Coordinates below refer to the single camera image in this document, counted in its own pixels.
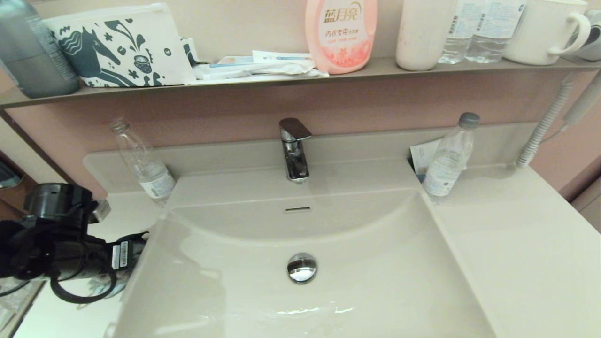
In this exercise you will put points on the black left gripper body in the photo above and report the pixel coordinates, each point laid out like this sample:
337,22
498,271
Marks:
119,256

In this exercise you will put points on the light blue fluffy cleaning cloth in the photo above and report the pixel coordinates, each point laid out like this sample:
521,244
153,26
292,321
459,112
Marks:
108,288

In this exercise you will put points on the chrome sink faucet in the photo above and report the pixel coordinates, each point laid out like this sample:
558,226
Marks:
296,164

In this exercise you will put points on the white ceramic sink basin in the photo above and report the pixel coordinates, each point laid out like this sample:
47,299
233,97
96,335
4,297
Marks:
375,281

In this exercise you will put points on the clear uncapped plastic bottle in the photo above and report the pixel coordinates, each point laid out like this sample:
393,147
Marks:
145,169

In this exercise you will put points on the chrome drain stopper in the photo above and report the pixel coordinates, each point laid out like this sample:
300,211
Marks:
302,268

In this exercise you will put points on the white horse print pouch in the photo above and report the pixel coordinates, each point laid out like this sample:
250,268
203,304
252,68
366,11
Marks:
117,47

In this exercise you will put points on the grey plastic bottle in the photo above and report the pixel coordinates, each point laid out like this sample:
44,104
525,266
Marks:
33,61

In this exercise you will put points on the small patterned packet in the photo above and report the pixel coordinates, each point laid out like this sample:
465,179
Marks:
190,49

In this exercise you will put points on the crumpled white plastic wrapper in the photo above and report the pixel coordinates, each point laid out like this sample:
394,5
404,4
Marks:
263,69

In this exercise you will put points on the white sachet blue stripe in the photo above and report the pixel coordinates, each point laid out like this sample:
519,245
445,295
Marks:
282,56

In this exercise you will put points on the pink detergent bottle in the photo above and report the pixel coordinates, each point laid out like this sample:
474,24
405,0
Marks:
342,37

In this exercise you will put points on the white paper card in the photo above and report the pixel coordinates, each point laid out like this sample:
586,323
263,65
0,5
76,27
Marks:
422,157

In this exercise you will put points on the clear grey-capped plastic bottle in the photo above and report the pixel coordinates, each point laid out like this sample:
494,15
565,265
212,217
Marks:
448,164

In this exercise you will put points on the cream ribbed tumbler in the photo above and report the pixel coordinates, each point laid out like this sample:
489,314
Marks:
422,37

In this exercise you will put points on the clear labelled water bottle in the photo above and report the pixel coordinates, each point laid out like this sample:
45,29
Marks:
492,37
456,42

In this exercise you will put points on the white ribbed mug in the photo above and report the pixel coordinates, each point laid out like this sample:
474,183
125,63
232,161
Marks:
535,33

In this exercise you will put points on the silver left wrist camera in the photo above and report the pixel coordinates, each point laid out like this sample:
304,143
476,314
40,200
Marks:
101,210

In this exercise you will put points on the brown wall shelf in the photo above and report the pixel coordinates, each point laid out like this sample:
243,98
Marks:
375,69

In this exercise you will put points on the white wall hair dryer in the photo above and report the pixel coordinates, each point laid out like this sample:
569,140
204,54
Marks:
584,101

